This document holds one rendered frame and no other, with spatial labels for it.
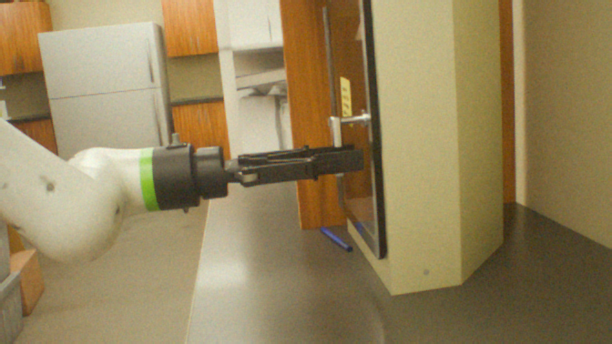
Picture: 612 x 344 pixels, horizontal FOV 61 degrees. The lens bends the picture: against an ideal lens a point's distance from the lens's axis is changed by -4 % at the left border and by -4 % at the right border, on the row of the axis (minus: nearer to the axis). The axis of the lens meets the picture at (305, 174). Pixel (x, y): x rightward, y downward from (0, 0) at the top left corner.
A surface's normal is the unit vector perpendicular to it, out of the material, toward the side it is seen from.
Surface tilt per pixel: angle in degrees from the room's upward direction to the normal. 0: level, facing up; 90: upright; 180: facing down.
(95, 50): 90
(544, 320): 0
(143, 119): 90
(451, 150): 90
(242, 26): 95
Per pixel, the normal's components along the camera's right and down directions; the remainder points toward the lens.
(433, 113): 0.13, 0.20
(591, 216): -0.99, 0.11
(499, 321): -0.09, -0.97
